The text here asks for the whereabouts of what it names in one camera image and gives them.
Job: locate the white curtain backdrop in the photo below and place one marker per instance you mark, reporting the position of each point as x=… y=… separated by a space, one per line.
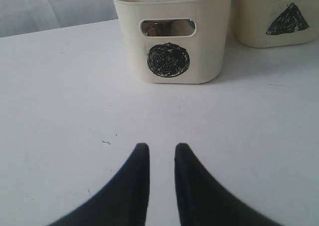
x=26 y=16

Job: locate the cream bin with circle mark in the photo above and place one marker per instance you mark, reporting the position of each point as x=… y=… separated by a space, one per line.
x=176 y=60

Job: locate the stainless steel cup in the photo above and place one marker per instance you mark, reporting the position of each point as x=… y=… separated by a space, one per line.
x=168 y=28

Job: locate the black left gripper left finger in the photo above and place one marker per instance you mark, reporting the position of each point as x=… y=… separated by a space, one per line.
x=123 y=201

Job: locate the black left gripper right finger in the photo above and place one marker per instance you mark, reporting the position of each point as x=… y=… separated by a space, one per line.
x=203 y=201

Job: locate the cream bin with triangle mark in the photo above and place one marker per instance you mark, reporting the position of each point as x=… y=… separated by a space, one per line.
x=272 y=23

